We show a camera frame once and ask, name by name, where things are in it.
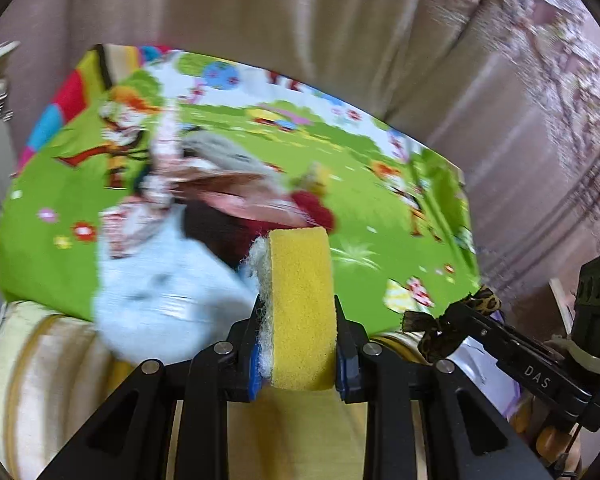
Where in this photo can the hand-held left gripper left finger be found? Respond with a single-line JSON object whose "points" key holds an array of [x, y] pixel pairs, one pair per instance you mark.
{"points": [[254, 376]]}

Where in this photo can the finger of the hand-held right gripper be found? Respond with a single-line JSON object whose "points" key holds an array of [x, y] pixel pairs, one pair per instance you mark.
{"points": [[472, 321]]}

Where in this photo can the yellow striped towel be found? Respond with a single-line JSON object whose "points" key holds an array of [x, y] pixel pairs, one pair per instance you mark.
{"points": [[45, 380]]}

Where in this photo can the yellow sponge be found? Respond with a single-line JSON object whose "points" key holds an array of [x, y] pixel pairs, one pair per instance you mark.
{"points": [[300, 310]]}

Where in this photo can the lace patterned curtain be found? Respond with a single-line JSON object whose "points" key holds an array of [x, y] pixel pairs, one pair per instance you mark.
{"points": [[545, 125]]}

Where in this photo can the light blue towel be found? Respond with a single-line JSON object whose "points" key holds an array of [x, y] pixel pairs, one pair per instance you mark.
{"points": [[150, 300]]}

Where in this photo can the beige curtain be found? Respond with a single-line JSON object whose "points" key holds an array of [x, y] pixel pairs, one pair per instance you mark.
{"points": [[280, 15]]}

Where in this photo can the dark green knitted cloth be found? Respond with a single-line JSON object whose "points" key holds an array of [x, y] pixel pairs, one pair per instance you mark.
{"points": [[215, 232]]}

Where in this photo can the purple white packet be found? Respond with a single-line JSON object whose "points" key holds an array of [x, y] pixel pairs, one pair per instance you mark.
{"points": [[485, 385]]}

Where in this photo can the pink white patterned cloth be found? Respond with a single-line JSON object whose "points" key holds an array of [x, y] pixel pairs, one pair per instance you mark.
{"points": [[145, 200]]}

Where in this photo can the red plush item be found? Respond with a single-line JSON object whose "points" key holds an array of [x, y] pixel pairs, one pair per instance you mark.
{"points": [[315, 210]]}

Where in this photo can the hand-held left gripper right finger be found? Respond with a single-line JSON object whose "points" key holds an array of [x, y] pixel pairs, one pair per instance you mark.
{"points": [[341, 371]]}

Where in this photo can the leopard print scrunchie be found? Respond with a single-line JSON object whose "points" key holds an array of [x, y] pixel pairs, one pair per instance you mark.
{"points": [[432, 340]]}

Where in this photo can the green cartoon printed blanket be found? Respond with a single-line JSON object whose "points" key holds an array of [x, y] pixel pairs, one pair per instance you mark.
{"points": [[370, 200]]}

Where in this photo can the grey cloth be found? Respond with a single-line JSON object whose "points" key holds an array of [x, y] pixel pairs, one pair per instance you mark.
{"points": [[230, 155]]}

